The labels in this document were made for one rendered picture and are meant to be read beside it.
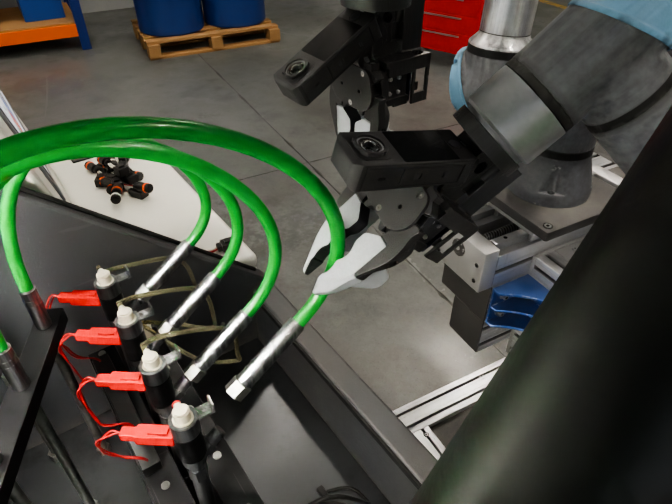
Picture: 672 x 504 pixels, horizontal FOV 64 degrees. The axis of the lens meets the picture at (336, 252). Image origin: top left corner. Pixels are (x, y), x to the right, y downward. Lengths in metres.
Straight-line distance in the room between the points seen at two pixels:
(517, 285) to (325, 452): 0.47
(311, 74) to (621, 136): 0.28
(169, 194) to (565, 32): 0.87
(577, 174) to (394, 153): 0.64
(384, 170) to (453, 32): 4.31
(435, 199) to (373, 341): 1.69
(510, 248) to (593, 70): 0.59
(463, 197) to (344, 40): 0.19
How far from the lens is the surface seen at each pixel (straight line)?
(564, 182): 1.01
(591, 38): 0.46
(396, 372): 2.03
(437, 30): 4.74
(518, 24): 0.99
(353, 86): 0.59
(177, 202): 1.12
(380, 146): 0.41
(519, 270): 1.06
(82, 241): 0.76
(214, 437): 0.59
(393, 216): 0.46
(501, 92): 0.45
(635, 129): 0.48
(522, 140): 0.45
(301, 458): 0.86
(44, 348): 0.70
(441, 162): 0.43
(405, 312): 2.24
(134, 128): 0.36
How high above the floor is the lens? 1.56
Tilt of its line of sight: 38 degrees down
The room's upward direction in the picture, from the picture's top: straight up
